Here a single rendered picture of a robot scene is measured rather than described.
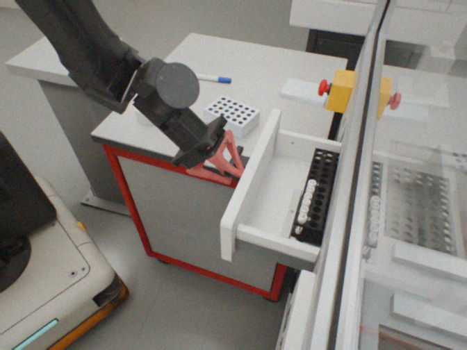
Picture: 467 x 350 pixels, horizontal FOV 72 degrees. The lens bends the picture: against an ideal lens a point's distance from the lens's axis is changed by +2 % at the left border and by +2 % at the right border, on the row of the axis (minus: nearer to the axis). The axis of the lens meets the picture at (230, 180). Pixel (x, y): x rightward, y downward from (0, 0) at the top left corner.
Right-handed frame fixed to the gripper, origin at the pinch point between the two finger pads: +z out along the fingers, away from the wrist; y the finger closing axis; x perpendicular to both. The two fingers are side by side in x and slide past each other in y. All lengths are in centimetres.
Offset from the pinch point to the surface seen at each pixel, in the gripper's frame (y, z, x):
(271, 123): 4.0, 0.3, 12.3
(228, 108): -16.0, -1.4, 30.8
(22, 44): -236, -112, 157
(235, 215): 4.4, 0.6, -9.4
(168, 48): -154, -27, 194
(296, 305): 12.0, 8.3, -19.0
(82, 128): -82, -26, 38
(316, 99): -3.1, 15.0, 45.7
